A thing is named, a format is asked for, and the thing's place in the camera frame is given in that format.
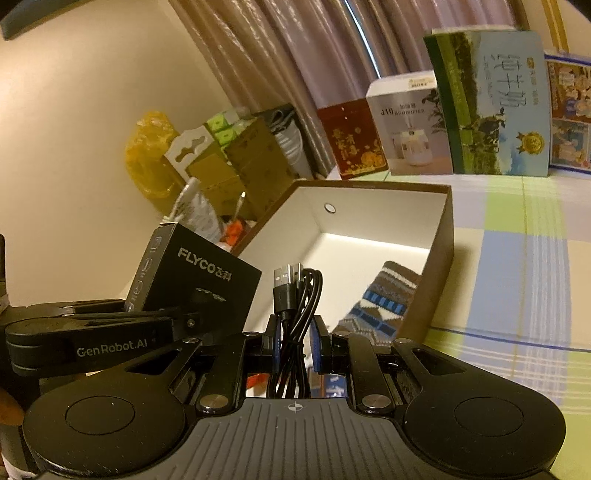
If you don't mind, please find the checked tablecloth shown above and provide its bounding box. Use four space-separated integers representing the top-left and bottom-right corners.
318 166 591 480

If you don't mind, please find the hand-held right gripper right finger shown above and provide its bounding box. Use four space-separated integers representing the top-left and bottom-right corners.
311 314 468 417

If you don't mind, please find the black product box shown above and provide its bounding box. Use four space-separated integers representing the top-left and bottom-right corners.
124 223 263 335

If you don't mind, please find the red snack packet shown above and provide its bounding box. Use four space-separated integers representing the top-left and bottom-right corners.
247 373 271 398

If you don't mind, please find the patterned knit sock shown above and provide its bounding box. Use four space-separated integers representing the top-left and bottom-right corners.
332 261 423 344

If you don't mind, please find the yellow plastic bag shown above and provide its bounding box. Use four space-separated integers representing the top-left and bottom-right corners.
126 111 190 200

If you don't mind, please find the red gift box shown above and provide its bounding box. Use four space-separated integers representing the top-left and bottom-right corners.
316 98 391 181

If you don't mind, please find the green milk carton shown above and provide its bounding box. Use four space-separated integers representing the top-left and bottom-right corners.
424 28 552 178

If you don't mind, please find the white humidifier box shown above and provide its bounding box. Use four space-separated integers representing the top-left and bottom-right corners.
365 71 453 176

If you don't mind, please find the printed white plastic bag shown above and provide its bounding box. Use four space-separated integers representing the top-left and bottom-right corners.
168 178 222 243

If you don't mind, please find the mauve curtain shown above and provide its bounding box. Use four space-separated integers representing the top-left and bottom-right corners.
168 0 532 178

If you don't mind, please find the black and white bag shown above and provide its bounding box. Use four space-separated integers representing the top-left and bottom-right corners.
265 105 315 181

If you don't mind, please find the clear box with blue label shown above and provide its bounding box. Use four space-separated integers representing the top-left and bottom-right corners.
307 371 354 400

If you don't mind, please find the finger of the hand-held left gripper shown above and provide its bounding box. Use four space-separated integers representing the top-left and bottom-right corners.
60 306 204 344
28 299 128 320

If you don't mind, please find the brown storage box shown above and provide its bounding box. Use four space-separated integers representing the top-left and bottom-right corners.
229 179 455 342

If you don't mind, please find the brown cardboard carton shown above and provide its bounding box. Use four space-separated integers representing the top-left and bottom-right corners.
226 115 296 222

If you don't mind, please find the small orange object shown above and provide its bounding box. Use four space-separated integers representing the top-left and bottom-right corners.
221 220 245 245

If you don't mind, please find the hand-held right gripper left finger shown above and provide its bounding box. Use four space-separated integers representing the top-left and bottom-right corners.
122 316 284 415

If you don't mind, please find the black usb cable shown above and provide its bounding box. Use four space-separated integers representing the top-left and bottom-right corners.
268 263 324 400

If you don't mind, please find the gold box with white tab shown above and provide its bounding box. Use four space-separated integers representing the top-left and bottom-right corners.
164 128 245 222

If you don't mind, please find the blue milk carton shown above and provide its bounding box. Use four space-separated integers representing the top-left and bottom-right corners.
542 50 591 175

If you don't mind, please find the yellow wooden strip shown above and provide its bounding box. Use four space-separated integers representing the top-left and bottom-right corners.
540 0 571 54

